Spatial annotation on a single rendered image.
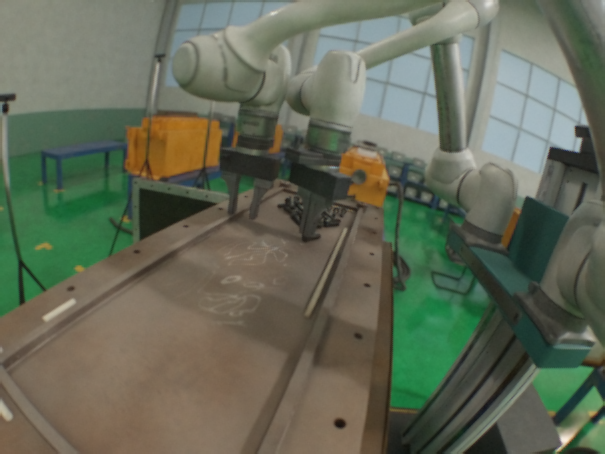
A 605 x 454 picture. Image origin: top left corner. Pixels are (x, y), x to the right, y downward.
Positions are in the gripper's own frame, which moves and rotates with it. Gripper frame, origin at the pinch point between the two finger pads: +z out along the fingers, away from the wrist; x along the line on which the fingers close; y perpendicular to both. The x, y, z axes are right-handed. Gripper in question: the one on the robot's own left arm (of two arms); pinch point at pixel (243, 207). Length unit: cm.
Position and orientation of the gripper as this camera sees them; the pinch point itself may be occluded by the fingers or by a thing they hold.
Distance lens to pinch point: 69.7
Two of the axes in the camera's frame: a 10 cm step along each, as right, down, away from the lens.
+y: -1.8, 3.2, -9.3
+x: 9.6, 2.5, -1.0
